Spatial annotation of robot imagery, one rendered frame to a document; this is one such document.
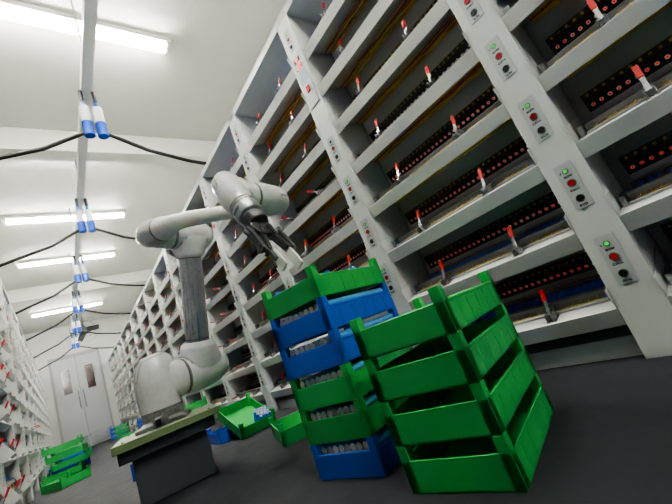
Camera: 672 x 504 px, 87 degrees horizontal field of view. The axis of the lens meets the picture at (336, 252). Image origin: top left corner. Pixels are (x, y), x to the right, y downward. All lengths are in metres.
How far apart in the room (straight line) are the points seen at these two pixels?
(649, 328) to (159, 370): 1.56
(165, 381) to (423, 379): 1.17
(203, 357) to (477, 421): 1.28
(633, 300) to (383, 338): 0.64
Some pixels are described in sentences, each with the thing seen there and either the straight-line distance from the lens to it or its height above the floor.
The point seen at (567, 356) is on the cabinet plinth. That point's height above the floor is 0.03.
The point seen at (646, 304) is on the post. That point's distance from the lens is 1.08.
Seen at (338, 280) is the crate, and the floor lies 0.43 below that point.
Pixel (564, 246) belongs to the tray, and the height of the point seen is 0.31.
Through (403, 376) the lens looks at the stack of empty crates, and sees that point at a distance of 0.67.
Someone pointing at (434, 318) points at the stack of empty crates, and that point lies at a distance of 0.62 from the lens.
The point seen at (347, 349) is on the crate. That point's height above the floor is 0.27.
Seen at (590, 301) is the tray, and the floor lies 0.15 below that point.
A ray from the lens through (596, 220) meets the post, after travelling 1.07.
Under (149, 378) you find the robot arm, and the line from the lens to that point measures 1.62.
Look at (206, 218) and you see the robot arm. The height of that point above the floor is 0.88.
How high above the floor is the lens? 0.30
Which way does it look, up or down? 13 degrees up
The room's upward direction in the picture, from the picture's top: 21 degrees counter-clockwise
